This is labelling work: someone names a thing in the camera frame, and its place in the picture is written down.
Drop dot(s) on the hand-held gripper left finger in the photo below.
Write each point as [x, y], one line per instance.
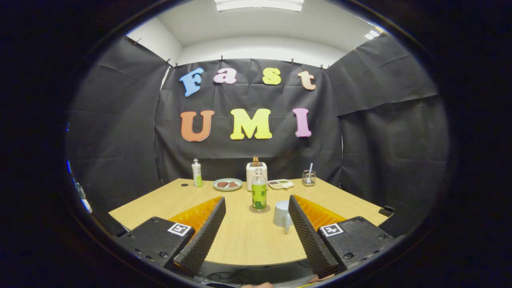
[206, 236]

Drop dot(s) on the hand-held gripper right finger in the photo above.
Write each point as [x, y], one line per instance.
[310, 236]

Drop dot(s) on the pale blue cup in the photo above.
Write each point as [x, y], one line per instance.
[280, 214]

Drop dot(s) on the round brown coaster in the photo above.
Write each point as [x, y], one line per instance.
[267, 208]

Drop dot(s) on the green label juice bottle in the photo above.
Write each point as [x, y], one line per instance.
[259, 196]

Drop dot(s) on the slim white green bottle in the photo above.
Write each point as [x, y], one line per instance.
[196, 174]

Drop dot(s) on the wooden table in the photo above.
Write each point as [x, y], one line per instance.
[240, 240]

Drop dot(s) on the brown food piece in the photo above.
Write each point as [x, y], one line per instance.
[232, 184]
[222, 184]

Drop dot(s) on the white divided dish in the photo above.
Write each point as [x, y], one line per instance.
[286, 184]

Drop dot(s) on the pale green plate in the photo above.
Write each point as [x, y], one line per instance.
[238, 187]

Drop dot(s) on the white toaster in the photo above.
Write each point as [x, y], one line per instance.
[248, 178]

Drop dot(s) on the black table clamp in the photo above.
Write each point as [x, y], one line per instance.
[386, 210]

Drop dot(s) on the brown bread slice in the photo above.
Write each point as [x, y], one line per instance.
[256, 161]

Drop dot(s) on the white object beside backdrop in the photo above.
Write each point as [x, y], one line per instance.
[86, 206]

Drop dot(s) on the black backdrop cloth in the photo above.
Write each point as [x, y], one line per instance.
[120, 132]

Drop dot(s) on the bright blue screen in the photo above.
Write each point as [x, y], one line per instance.
[68, 166]

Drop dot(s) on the small ceiling light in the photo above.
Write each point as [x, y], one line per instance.
[371, 35]

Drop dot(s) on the long ceiling light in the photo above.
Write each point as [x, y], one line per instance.
[256, 4]

